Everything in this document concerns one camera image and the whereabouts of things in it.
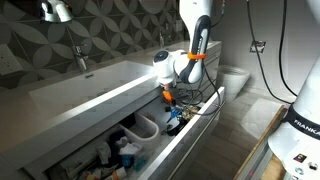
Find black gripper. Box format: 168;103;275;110
163;88;183;118

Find white open vanity drawer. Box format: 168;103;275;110
23;85;227;180

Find gold scrunchie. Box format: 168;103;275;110
181;105;201;121

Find white U-shaped pipe guard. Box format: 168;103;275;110
118;111;160;151

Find white crumpled cloth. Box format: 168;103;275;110
116;136;143;156
96;141;113;166

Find blue plastic package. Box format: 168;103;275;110
131;154;148;171

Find dark clothing pile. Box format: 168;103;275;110
105;129;135;168

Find white toilet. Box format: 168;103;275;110
215;64;252;103

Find chrome sink faucet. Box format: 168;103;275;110
71;42;90;74
158;28;167;50

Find white vanity cabinet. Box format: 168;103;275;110
0;39;224;180

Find orange white tube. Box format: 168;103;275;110
111;166;128;180

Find white floor mat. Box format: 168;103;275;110
239;97;285;140

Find white rectangular sink basin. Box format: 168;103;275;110
28;59;158;118

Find wooden robot platform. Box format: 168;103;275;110
232;104;291;180

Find chrome toilet paper holder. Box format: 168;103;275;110
249;39;268;54

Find blue handled scissors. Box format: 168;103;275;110
168;108;181;124

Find orange wrist cable clip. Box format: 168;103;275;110
162;90;174;103

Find black cable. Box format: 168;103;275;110
245;0;293;105
176;64;224;117
277;0;299;98

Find orange arm strap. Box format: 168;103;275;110
186;51;208;61

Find white wall outlet plate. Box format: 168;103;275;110
174;19;185;33

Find chrome wall lamp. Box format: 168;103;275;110
37;0;75;24

